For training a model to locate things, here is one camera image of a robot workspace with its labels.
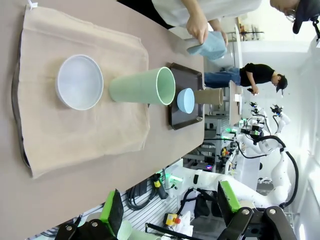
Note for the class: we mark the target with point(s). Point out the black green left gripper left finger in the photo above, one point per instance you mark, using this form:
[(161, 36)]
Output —
[(113, 212)]

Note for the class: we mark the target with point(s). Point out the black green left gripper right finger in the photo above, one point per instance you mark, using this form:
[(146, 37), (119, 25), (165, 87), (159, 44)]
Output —
[(228, 202)]

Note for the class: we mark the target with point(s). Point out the beige cloth mat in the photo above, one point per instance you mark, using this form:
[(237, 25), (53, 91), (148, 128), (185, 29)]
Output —
[(75, 137)]

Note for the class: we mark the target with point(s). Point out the brown tall cup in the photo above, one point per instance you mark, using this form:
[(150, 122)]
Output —
[(207, 96)]

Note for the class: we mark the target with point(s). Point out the light blue bowl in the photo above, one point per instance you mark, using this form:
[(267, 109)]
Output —
[(185, 100)]

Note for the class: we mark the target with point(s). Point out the pale green tall cup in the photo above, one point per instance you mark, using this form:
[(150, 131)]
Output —
[(132, 87)]

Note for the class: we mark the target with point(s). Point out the white bowl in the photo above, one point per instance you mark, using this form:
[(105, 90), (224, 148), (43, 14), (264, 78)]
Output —
[(80, 82)]

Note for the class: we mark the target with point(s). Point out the blue-grey cloth mat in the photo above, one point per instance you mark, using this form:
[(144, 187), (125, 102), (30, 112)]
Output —
[(212, 47)]

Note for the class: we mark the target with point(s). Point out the person's left forearm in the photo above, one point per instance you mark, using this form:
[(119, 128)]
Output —
[(215, 25)]

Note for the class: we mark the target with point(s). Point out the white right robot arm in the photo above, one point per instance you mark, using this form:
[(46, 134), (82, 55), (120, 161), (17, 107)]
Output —
[(250, 193)]

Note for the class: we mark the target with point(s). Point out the person's right forearm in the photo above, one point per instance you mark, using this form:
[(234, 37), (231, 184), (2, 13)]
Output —
[(190, 7)]

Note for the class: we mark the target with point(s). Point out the white distant robot arm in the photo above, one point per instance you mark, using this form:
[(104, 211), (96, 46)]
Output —
[(283, 120)]

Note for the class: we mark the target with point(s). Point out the person's left hand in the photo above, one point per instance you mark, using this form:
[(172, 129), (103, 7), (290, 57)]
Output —
[(224, 37)]

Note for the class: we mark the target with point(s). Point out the person's right hand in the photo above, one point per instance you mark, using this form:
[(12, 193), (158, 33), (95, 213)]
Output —
[(197, 27)]

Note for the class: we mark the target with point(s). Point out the pale green spare cup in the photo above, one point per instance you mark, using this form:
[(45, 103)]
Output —
[(127, 231)]

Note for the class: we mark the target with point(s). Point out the black device with yellow label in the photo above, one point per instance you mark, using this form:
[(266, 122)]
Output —
[(160, 186)]

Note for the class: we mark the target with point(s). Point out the yellow emergency stop box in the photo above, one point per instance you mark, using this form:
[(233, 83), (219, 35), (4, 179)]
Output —
[(171, 219)]

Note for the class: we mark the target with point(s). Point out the brown side table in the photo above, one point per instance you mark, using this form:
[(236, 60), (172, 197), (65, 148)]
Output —
[(235, 112)]

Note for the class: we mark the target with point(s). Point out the person in black t-shirt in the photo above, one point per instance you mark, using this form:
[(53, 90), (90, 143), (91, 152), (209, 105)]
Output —
[(257, 73)]

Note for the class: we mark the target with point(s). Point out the person in cream sweater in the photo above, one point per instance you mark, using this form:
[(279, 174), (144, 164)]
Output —
[(225, 7)]

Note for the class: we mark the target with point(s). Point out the person in dark cap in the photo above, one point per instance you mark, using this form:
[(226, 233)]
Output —
[(302, 15)]

